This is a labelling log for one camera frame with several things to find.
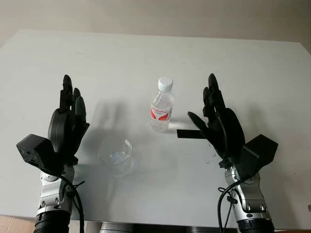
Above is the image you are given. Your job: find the clear water bottle red label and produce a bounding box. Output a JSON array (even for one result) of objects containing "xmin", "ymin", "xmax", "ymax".
[{"xmin": 149, "ymin": 76, "xmax": 175, "ymax": 133}]

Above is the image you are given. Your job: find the grey robot torso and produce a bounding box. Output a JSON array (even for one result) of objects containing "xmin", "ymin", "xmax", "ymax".
[{"xmin": 99, "ymin": 221, "xmax": 220, "ymax": 233}]

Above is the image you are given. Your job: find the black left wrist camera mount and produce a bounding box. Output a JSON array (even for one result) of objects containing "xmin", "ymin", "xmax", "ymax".
[{"xmin": 16, "ymin": 133, "xmax": 64, "ymax": 175}]

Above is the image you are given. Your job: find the black tape strip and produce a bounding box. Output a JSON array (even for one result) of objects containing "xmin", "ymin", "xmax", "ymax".
[{"xmin": 176, "ymin": 129, "xmax": 207, "ymax": 140}]

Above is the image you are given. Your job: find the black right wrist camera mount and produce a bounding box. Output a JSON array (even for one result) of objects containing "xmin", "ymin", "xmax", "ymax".
[{"xmin": 233, "ymin": 134, "xmax": 279, "ymax": 180}]

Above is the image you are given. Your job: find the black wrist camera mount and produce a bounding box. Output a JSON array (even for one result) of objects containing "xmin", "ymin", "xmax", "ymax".
[
  {"xmin": 16, "ymin": 133, "xmax": 64, "ymax": 175},
  {"xmin": 233, "ymin": 134, "xmax": 279, "ymax": 180}
]

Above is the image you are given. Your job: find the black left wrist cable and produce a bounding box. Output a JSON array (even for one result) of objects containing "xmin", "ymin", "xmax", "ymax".
[{"xmin": 57, "ymin": 174, "xmax": 86, "ymax": 233}]

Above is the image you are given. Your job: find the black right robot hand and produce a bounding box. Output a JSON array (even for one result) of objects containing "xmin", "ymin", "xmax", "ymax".
[{"xmin": 187, "ymin": 73, "xmax": 246, "ymax": 167}]

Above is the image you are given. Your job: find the clear glass cup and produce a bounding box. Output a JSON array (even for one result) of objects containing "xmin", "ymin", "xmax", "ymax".
[{"xmin": 98, "ymin": 137, "xmax": 134, "ymax": 178}]

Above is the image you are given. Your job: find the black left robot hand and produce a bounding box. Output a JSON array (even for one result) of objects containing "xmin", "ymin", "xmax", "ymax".
[{"xmin": 47, "ymin": 74, "xmax": 90, "ymax": 168}]

